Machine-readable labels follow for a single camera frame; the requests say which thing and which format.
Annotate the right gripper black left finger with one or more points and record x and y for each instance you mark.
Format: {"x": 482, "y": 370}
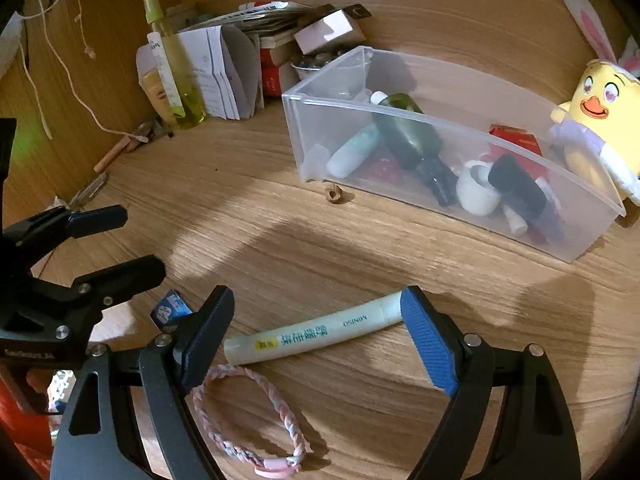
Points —
{"x": 99, "y": 437}

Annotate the small wooden bead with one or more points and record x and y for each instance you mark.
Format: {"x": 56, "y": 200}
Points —
{"x": 334, "y": 194}

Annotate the red box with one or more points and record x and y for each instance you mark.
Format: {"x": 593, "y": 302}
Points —
{"x": 278, "y": 73}

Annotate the light blue white bottle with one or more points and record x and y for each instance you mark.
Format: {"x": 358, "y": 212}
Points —
{"x": 354, "y": 152}

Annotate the white paper boxes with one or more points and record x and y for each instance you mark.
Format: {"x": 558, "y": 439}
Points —
{"x": 225, "y": 66}

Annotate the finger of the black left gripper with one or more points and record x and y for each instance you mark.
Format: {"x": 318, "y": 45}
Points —
{"x": 26, "y": 242}
{"x": 117, "y": 284}

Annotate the yellow chick bunny plush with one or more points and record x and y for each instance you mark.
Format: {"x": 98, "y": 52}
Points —
{"x": 605, "y": 103}

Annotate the yellow-green spray bottle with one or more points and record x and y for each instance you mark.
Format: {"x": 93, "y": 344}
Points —
{"x": 182, "y": 94}

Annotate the small white jar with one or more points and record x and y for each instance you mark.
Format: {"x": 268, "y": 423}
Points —
{"x": 474, "y": 192}

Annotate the dark green dropper bottle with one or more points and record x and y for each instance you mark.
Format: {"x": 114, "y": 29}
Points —
{"x": 416, "y": 148}

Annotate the stack of papers and books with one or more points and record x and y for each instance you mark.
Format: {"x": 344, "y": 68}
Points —
{"x": 276, "y": 20}

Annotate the white green Ninino tube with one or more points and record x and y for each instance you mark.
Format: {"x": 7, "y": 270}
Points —
{"x": 314, "y": 334}

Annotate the black small bottle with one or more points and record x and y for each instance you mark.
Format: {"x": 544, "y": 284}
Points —
{"x": 517, "y": 188}

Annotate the black Max staples box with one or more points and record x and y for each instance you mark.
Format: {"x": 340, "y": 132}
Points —
{"x": 169, "y": 311}

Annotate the beige cosmetic tube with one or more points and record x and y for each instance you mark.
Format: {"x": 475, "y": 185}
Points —
{"x": 153, "y": 88}

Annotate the small pink white box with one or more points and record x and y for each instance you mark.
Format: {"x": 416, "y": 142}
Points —
{"x": 334, "y": 30}

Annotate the clear plastic storage bin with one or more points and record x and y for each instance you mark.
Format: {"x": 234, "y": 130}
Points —
{"x": 477, "y": 115}

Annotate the white bowl of marbles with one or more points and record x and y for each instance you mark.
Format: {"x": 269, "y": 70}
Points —
{"x": 307, "y": 65}

